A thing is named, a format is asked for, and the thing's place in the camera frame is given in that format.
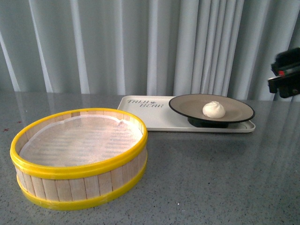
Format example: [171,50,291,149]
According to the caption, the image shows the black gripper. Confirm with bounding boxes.
[268,47,300,98]

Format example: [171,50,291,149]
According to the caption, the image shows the white steamed bun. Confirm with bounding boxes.
[202,101,225,119]

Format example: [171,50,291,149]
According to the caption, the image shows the beige plate with black rim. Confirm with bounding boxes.
[169,94,255,128]

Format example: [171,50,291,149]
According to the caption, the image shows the white bear print tray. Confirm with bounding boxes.
[118,94,255,133]

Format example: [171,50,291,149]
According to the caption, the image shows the grey pleated curtain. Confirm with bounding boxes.
[0,0,300,100]

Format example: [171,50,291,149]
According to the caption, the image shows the white steamer liner cloth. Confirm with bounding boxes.
[19,115,142,167]

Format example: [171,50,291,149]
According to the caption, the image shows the yellow rimmed bamboo steamer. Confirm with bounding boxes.
[10,108,148,210]

